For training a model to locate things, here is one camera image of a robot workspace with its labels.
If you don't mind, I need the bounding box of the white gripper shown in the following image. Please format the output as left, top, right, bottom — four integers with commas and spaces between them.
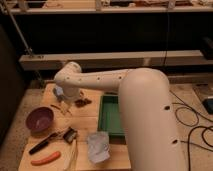
60, 88, 80, 115

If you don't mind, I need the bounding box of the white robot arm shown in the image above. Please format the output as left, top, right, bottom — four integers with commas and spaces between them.
54, 62, 187, 171

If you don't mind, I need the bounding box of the purple bowl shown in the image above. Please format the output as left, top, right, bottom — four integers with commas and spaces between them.
25, 107, 54, 133

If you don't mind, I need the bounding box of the green plastic tray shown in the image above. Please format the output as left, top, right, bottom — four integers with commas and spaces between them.
97, 95, 124, 137

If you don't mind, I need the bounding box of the orange carrot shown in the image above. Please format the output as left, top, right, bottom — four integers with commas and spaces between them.
31, 151, 61, 166

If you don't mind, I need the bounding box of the light blue crumpled cloth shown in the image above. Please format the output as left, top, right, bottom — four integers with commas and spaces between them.
87, 131, 110, 164

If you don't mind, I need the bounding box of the upper wooden shelf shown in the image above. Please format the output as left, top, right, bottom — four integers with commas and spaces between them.
0, 0, 213, 15

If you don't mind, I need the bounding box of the blue box on floor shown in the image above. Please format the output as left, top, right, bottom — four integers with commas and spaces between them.
202, 98, 213, 114

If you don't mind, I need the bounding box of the black handled peeler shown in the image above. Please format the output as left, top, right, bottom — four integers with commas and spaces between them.
29, 132, 62, 155

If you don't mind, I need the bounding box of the wooden beam rail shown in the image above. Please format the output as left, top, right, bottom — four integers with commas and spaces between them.
19, 50, 213, 70

